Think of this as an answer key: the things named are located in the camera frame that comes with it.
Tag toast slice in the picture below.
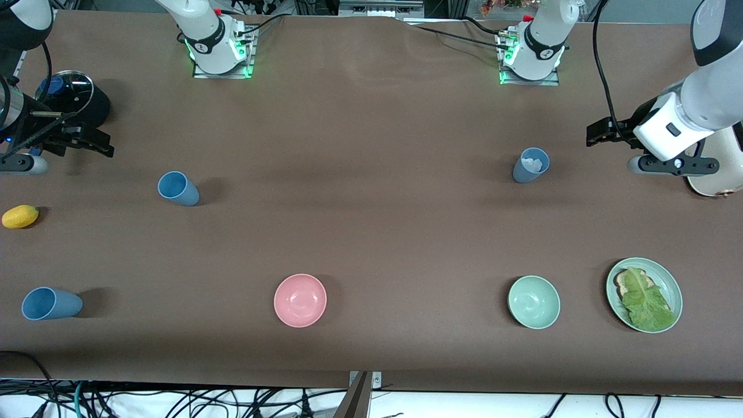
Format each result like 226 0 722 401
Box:
615 269 657 301

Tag grey metal bar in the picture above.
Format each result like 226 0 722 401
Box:
333 372 372 418

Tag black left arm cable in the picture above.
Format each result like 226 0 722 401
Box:
592 0 634 143

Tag cream toaster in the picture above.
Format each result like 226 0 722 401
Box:
686 125 743 198

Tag black pot with blue handle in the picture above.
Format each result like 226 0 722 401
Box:
35 70 111 132

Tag mint green bowl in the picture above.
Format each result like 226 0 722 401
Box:
508 275 561 330

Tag small colourful toy items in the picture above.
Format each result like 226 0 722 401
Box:
481 0 523 16

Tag glass pot lid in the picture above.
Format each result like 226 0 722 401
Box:
35 70 95 120

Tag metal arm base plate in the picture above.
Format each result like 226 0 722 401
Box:
193 26 256 79
499 29 561 87

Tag yellow lemon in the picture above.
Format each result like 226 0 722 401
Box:
2 204 40 229

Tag pink bowl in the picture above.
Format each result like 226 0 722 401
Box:
273 273 328 329

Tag blue plastic cup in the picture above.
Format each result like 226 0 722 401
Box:
157 171 200 207
513 147 550 184
21 287 84 321

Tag metal table bracket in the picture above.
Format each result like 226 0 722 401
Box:
348 371 383 391

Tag mint green plate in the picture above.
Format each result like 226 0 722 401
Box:
606 257 683 334

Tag green lettuce leaf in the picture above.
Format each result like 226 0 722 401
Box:
621 267 677 332

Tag grey metal box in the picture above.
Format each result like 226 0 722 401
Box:
338 0 425 18

